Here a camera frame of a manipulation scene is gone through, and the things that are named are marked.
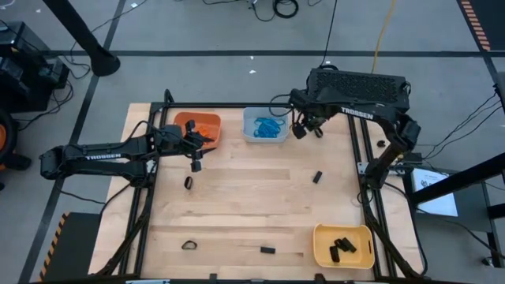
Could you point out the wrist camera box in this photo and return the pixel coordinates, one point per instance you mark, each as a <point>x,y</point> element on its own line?
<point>196,166</point>
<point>299,130</point>

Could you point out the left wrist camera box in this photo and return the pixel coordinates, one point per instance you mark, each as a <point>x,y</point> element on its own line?
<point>196,166</point>

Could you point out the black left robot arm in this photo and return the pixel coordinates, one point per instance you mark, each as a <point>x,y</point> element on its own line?
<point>118,148</point>

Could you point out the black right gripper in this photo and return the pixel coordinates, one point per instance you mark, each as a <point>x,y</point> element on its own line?
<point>313,117</point>

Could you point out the black metal stand beam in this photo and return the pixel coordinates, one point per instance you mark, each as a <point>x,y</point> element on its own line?
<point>453,179</point>

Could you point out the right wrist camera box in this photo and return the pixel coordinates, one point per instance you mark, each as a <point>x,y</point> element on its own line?
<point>299,130</point>

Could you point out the orange and black machine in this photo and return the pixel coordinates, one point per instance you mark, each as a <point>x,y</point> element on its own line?
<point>8,158</point>

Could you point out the black computer case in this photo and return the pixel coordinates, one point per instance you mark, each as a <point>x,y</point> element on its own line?
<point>355,84</point>

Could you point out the black equipment cart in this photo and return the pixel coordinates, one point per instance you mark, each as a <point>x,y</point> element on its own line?
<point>23,71</point>

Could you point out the orange plastic basket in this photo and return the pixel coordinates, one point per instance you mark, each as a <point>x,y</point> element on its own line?
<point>183,118</point>

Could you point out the hazard-striped black mat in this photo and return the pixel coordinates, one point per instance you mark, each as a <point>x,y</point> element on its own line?
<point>75,248</point>
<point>493,19</point>

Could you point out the black aluminium table frame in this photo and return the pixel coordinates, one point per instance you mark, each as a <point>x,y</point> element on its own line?
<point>256,105</point>

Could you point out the light grey plastic basket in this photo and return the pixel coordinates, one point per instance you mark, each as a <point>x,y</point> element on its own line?
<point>248,118</point>

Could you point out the white paper sheet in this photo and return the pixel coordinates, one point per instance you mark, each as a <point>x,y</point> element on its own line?
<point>438,201</point>

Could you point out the black pole stand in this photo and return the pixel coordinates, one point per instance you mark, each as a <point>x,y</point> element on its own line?
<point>104,63</point>

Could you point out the yellow plastic basket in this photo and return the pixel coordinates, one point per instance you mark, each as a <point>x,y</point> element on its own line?
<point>323,236</point>

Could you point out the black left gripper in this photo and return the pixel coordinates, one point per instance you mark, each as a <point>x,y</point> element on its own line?
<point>175,139</point>

